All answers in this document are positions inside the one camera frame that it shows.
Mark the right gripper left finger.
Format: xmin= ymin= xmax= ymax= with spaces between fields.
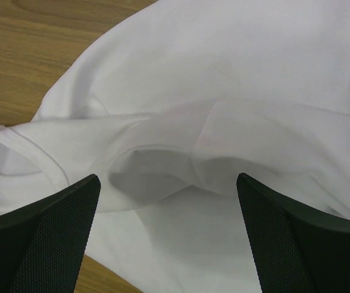
xmin=0 ymin=175 xmax=101 ymax=292

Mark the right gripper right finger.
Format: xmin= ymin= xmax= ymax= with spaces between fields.
xmin=236 ymin=173 xmax=350 ymax=292

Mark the white t shirt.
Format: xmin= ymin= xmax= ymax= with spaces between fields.
xmin=0 ymin=1 xmax=350 ymax=292

